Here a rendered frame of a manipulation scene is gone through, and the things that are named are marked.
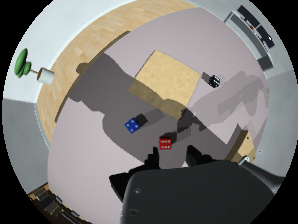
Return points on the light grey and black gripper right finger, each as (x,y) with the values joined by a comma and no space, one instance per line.
(195,157)

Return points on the tan square mat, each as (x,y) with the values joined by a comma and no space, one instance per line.
(165,83)

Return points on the red die with white pips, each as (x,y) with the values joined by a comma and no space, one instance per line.
(165,143)

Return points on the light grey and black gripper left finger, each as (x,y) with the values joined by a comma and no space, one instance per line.
(119,181)

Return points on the blue die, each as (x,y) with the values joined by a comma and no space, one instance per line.
(132,125)

